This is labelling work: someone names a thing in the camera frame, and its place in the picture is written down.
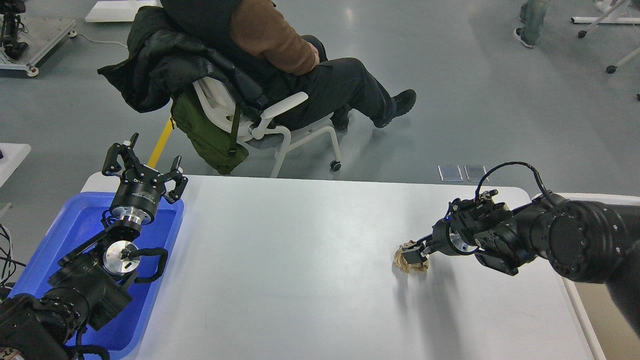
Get white rolling stand legs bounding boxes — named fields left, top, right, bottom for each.
left=571, top=0, right=640, bottom=101

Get white rolling chair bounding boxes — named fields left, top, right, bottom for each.
left=193, top=77, right=342, bottom=178

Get black jacket on chair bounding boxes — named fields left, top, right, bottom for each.
left=97, top=6, right=269, bottom=113

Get black cables bundle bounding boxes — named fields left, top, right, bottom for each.
left=0, top=220, right=27, bottom=296

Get seated person in black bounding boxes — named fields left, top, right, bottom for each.
left=161, top=0, right=417, bottom=132

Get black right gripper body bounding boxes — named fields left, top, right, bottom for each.
left=432, top=219, right=473, bottom=256

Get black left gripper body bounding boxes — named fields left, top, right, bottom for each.
left=109, top=168, right=166, bottom=225

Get beige plastic bin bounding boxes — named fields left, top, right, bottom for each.
left=532, top=193, right=640, bottom=360

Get metal cart with robot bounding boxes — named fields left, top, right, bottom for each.
left=0, top=0, right=77, bottom=77

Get white power adapter with cable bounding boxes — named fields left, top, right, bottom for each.
left=70, top=31, right=130, bottom=50

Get white side table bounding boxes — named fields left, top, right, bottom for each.
left=0, top=142, right=32, bottom=187

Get right metal floor plate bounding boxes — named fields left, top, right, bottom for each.
left=464, top=165, right=488, bottom=183

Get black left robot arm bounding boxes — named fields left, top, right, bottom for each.
left=0, top=133, right=188, bottom=360

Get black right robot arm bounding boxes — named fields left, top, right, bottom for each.
left=395, top=162, right=640, bottom=333

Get brown paper ball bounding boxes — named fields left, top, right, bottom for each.
left=393, top=240, right=430, bottom=274

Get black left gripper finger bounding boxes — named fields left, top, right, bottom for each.
left=102, top=132, right=143, bottom=176
left=153, top=155, right=189, bottom=204

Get green bag on chair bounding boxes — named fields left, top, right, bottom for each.
left=170, top=89, right=249, bottom=176

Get white flat board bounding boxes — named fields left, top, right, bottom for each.
left=84, top=0, right=160, bottom=23

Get standing person in jeans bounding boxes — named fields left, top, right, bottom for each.
left=513, top=0, right=551, bottom=49

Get left metal floor plate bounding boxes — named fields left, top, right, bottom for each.
left=438, top=165, right=464, bottom=183

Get metal floor plate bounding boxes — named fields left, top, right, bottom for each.
left=438, top=165, right=464, bottom=183
left=464, top=165, right=488, bottom=183

